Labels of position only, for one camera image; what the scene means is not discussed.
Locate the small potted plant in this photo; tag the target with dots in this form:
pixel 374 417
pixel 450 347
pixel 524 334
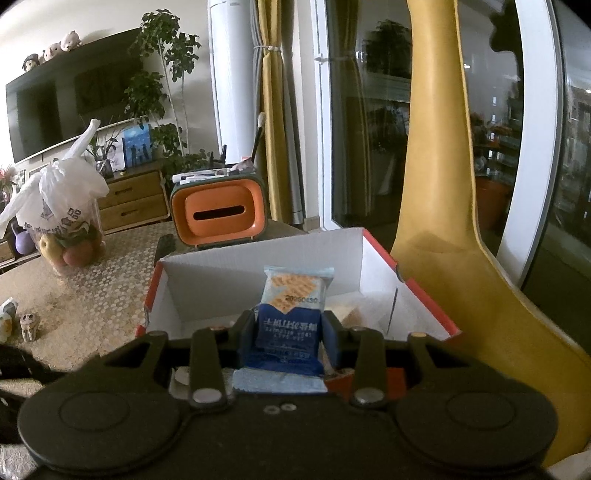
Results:
pixel 106 159

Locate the red apple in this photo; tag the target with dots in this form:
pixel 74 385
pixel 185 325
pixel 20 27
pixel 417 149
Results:
pixel 76 254

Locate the tall green houseplant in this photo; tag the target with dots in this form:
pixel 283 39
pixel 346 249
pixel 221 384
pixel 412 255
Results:
pixel 161 55

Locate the yellow grey curtain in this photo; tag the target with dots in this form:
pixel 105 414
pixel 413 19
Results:
pixel 274 115

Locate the white standing air conditioner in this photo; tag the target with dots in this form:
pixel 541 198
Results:
pixel 235 69

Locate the blue picture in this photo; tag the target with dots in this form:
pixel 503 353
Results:
pixel 137 146

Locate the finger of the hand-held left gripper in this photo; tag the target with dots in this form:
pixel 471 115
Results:
pixel 23 362
pixel 9 410

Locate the white plastic bag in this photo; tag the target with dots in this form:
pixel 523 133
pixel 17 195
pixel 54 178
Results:
pixel 64 184

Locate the green orange tissue box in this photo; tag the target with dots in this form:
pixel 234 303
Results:
pixel 217 212

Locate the white framed glass door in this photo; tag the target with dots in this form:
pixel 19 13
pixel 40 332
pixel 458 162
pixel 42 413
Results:
pixel 364 138

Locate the wooden television cabinet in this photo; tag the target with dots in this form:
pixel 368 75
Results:
pixel 134 198

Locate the white tipped brush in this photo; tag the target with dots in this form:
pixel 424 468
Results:
pixel 257 138

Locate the purple kettlebell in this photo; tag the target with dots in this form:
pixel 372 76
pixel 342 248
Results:
pixel 23 243

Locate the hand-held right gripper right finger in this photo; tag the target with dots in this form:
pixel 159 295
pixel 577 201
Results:
pixel 333 341

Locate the blue cracker packet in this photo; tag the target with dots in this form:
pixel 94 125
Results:
pixel 286 332

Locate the bagged bread slice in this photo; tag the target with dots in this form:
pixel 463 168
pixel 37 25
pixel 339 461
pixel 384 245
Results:
pixel 348 316

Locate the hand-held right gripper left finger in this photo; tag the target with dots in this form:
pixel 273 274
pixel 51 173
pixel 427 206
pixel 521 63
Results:
pixel 247 332

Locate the black television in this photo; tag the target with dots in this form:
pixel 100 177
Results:
pixel 60 106

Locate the pink flowers in vase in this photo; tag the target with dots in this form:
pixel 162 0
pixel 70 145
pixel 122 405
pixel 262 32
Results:
pixel 5 177

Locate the yellow apple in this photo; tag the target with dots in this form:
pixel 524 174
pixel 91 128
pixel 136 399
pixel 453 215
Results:
pixel 51 249

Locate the small plush toy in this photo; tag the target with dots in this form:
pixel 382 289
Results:
pixel 71 40
pixel 51 53
pixel 30 62

